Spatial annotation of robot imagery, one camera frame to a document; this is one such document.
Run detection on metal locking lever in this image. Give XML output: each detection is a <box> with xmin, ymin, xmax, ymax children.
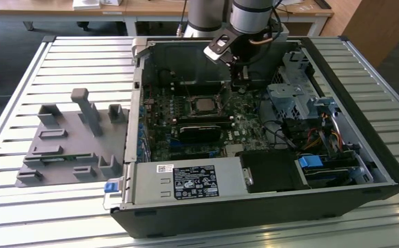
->
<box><xmin>180</xmin><ymin>75</ymin><xmax>192</xmax><ymax>101</ymax></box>
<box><xmin>218</xmin><ymin>86</ymin><xmax>229</xmax><ymax>115</ymax></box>

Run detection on CPU socket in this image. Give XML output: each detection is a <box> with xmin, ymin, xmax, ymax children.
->
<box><xmin>184</xmin><ymin>95</ymin><xmax>228</xmax><ymax>116</ymax></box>

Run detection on large white box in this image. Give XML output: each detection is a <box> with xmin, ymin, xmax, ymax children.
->
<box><xmin>72</xmin><ymin>0</ymin><xmax>100</xmax><ymax>10</ymax></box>

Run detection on silver CPU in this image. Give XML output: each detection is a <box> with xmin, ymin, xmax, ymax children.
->
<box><xmin>192</xmin><ymin>99</ymin><xmax>216</xmax><ymax>111</ymax></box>

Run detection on black graphics card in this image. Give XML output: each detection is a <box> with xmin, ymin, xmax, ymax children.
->
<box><xmin>177</xmin><ymin>125</ymin><xmax>220</xmax><ymax>143</ymax></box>

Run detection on black PC case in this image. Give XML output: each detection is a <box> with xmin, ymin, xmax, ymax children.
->
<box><xmin>110</xmin><ymin>36</ymin><xmax>399</xmax><ymax>239</ymax></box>

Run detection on wooden cabinet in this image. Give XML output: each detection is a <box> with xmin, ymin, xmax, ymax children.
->
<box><xmin>329</xmin><ymin>0</ymin><xmax>399</xmax><ymax>69</ymax></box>

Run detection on green RAM stick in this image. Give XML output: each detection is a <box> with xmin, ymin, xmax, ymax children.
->
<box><xmin>40</xmin><ymin>154</ymin><xmax>93</xmax><ymax>162</ymax></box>

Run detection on wooden desk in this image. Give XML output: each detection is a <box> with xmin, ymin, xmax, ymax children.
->
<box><xmin>0</xmin><ymin>0</ymin><xmax>333</xmax><ymax>37</ymax></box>

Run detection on grey parts rack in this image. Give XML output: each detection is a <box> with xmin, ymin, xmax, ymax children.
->
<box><xmin>14</xmin><ymin>88</ymin><xmax>130</xmax><ymax>189</ymax></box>

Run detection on yellow and red wires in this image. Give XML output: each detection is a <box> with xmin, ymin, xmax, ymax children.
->
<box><xmin>301</xmin><ymin>129</ymin><xmax>344</xmax><ymax>150</ymax></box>

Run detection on silver power supply unit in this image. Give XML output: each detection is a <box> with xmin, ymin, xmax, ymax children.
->
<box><xmin>129</xmin><ymin>157</ymin><xmax>248</xmax><ymax>205</ymax></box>

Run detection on silver drive cage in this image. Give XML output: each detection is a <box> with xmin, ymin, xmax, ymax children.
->
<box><xmin>265</xmin><ymin>51</ymin><xmax>324</xmax><ymax>119</ymax></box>

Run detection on grey-blue plastic drive bracket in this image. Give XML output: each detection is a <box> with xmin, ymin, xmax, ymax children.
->
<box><xmin>310</xmin><ymin>97</ymin><xmax>341</xmax><ymax>119</ymax></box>

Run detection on blue disk carrier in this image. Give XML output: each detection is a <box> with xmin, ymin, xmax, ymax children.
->
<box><xmin>297</xmin><ymin>154</ymin><xmax>324</xmax><ymax>171</ymax></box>

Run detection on black drive bay cover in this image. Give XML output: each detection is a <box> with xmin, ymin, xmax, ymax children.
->
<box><xmin>238</xmin><ymin>151</ymin><xmax>309</xmax><ymax>194</ymax></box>

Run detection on green motherboard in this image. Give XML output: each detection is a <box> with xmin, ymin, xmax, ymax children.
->
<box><xmin>138</xmin><ymin>85</ymin><xmax>276</xmax><ymax>162</ymax></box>

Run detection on black wire bundle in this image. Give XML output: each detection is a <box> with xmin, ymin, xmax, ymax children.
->
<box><xmin>281</xmin><ymin>120</ymin><xmax>306</xmax><ymax>148</ymax></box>

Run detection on silver chipset heatsink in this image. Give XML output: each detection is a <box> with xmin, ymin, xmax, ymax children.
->
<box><xmin>225</xmin><ymin>144</ymin><xmax>244</xmax><ymax>157</ymax></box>

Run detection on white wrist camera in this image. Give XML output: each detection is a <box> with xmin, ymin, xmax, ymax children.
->
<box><xmin>202</xmin><ymin>33</ymin><xmax>236</xmax><ymax>62</ymax></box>

